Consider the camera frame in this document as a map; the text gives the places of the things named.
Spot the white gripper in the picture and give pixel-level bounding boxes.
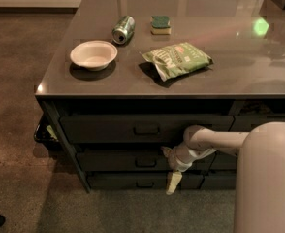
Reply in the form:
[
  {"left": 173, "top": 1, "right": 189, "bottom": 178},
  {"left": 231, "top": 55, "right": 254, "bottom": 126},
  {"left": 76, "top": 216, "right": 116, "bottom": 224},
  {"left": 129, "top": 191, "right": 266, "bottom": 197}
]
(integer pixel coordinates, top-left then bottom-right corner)
[{"left": 161, "top": 144, "right": 198, "bottom": 195}]

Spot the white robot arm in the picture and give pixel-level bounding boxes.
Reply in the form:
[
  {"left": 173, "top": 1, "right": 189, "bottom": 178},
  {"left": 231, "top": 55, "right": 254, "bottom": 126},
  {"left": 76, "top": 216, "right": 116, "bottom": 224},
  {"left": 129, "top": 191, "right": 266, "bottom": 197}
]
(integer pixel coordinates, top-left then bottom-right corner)
[{"left": 162, "top": 122, "right": 285, "bottom": 233}]

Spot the dark grey drawer cabinet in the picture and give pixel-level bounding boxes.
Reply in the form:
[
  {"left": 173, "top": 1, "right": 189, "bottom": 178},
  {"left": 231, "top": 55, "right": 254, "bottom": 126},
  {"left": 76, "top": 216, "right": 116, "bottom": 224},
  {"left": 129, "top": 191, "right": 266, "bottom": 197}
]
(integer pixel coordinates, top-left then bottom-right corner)
[{"left": 36, "top": 0, "right": 285, "bottom": 189}]

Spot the green chip bag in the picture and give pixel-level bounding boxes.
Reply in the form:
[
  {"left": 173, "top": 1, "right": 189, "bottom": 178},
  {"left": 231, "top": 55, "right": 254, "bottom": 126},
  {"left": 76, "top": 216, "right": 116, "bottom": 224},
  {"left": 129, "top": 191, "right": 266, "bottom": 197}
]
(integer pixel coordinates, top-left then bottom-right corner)
[{"left": 142, "top": 42, "right": 213, "bottom": 82}]

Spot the black bin beside cabinet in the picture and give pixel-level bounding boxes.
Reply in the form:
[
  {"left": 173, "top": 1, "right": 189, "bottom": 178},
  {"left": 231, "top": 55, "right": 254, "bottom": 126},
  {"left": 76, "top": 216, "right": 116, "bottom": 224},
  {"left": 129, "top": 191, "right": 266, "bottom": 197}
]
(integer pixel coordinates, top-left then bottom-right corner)
[{"left": 34, "top": 116, "right": 62, "bottom": 151}]

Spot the white bowl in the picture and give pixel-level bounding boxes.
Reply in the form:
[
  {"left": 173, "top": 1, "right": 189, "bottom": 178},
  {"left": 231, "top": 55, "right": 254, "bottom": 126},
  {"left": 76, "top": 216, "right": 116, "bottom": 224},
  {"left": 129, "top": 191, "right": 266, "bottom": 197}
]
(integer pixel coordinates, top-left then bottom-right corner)
[{"left": 70, "top": 41, "right": 118, "bottom": 71}]

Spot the green yellow sponge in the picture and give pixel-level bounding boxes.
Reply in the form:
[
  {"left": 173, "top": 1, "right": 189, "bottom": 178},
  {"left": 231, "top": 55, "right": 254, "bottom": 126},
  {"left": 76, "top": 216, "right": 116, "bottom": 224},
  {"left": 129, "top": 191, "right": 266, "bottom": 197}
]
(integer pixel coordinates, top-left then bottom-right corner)
[{"left": 151, "top": 16, "right": 171, "bottom": 35}]

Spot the green soda can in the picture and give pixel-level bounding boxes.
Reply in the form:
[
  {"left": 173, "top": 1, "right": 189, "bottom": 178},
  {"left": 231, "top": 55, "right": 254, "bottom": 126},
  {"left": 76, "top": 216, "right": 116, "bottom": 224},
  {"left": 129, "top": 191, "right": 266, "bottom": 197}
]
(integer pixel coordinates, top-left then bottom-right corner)
[{"left": 112, "top": 16, "right": 136, "bottom": 45}]

